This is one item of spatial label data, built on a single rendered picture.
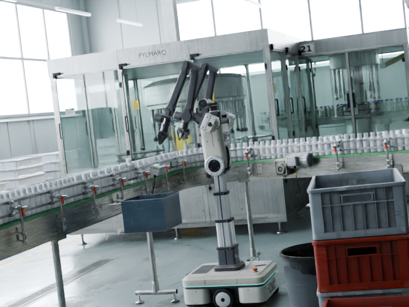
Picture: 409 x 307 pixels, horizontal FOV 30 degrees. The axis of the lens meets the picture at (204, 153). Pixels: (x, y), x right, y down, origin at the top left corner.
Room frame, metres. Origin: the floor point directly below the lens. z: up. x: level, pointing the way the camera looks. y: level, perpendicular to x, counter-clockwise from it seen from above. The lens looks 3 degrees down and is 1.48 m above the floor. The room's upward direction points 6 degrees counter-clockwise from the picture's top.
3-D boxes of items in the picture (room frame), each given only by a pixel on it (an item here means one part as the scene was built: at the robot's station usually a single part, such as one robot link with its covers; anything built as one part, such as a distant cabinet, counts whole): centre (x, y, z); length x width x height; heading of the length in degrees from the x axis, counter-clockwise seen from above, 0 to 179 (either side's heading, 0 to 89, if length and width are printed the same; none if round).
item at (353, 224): (3.46, -0.67, 1.00); 0.61 x 0.41 x 0.22; 169
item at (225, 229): (5.88, -0.10, 0.45); 0.13 x 0.13 x 0.40; 72
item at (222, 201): (5.88, -0.10, 0.66); 0.11 x 0.11 x 0.40; 72
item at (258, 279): (5.89, -0.09, 0.24); 0.68 x 0.53 x 0.41; 72
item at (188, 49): (10.36, 0.06, 1.18); 2.88 x 2.73 x 2.35; 72
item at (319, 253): (3.45, -0.67, 0.78); 0.61 x 0.41 x 0.22; 168
